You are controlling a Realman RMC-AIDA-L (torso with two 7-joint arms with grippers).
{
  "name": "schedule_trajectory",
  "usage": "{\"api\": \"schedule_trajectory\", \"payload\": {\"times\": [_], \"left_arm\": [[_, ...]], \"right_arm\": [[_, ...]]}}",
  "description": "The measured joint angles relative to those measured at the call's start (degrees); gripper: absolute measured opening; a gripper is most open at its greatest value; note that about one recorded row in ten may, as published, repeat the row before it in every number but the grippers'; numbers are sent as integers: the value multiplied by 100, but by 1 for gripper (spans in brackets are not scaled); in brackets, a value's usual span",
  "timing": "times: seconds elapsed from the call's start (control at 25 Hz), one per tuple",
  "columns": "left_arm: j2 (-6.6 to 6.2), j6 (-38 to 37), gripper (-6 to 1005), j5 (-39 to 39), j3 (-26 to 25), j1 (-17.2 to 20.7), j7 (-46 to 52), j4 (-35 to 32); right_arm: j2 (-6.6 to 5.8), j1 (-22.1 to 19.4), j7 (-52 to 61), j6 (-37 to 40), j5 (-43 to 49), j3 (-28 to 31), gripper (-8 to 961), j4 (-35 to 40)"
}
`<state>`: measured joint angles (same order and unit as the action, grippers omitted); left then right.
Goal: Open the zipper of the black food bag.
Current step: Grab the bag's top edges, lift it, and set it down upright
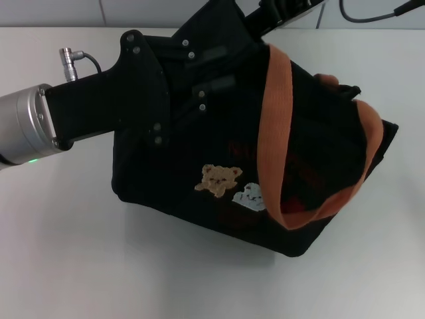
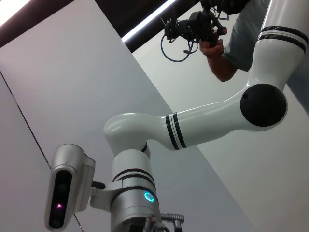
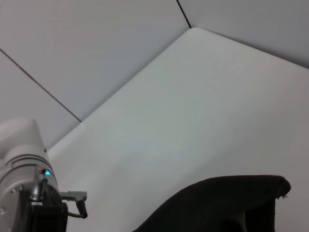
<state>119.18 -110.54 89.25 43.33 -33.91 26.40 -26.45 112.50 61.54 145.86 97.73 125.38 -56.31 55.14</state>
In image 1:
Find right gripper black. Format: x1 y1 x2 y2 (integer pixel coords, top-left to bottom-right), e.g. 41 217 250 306
244 0 329 38

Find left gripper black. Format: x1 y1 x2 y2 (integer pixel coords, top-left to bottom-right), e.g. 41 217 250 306
44 29 237 151

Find black food bag orange handles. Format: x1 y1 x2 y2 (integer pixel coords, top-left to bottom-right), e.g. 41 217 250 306
111 0 399 259

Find left gripper cable metal plug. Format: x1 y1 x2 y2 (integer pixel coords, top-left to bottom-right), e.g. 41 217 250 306
58 47 102 82

